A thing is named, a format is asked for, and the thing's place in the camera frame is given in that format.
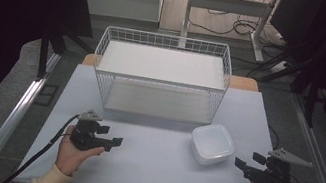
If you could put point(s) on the pale blue table mat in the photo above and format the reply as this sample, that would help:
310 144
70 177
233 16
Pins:
149 173

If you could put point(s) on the white metal desk frame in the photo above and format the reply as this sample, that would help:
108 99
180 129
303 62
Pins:
227 4

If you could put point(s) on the dark floor grate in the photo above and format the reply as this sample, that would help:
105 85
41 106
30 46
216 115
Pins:
46 94

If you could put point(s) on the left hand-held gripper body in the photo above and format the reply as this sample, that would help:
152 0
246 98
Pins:
84 140

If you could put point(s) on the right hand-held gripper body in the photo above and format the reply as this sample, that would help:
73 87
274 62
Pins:
273 177

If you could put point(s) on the white plastic container with lid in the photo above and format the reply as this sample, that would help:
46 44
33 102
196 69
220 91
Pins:
211 144

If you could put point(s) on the white power strip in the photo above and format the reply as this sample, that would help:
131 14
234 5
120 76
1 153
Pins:
279 67

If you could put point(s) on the black stand legs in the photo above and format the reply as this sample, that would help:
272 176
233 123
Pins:
310 104
42 56

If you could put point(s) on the person's left hand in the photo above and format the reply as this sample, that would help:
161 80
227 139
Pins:
69 158

